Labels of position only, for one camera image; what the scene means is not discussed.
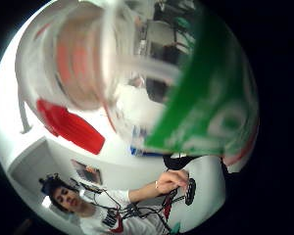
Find red strap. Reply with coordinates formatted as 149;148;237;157
162;194;173;221

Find green snack packet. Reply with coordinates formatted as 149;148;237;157
143;8;261;174

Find black cable bundle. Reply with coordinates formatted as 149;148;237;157
75;178;187;234

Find framed wall picture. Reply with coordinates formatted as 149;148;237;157
71;159;104;186

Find clear plastic container red stripes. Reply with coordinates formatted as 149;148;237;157
15;0;184;113

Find white packet blue print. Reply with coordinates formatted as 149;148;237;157
113;81;170;158

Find black oblong device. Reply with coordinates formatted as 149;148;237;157
184;177;198;207

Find the person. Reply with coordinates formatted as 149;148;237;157
38;169;191;235

